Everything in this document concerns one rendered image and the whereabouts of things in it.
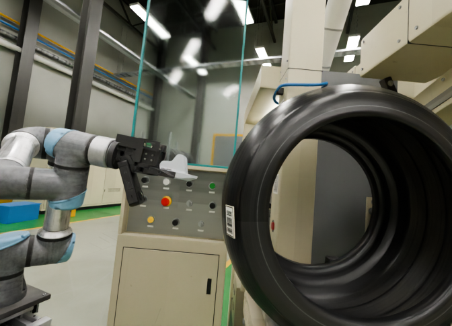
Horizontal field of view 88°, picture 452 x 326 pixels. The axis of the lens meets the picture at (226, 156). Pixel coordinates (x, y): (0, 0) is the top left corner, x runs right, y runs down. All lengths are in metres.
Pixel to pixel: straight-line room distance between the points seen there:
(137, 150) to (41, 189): 0.23
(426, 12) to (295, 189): 0.60
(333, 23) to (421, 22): 0.78
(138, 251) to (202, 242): 0.31
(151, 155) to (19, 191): 0.28
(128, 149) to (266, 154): 0.34
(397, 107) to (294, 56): 0.50
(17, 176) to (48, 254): 0.56
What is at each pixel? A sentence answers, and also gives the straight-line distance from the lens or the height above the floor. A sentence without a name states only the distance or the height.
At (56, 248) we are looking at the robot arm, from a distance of 1.17.
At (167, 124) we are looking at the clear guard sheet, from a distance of 1.29.
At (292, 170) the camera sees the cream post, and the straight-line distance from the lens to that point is 0.88.
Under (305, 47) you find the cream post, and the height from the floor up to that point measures 1.74.
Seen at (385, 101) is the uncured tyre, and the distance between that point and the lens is 0.59.
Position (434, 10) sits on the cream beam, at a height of 1.67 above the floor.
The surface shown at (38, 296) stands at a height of 0.72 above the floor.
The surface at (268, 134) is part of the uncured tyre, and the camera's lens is 0.49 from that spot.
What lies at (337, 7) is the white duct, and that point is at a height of 2.16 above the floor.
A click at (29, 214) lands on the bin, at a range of 6.23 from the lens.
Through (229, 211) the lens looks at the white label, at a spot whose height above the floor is 1.16.
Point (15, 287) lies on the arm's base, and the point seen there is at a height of 0.77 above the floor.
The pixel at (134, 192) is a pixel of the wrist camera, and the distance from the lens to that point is 0.60.
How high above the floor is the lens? 1.23
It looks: 5 degrees up
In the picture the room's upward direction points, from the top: 5 degrees clockwise
